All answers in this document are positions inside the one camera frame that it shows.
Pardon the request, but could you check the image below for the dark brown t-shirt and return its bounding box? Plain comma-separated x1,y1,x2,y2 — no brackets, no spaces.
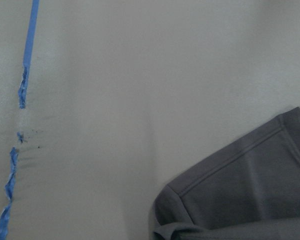
152,107,300,240

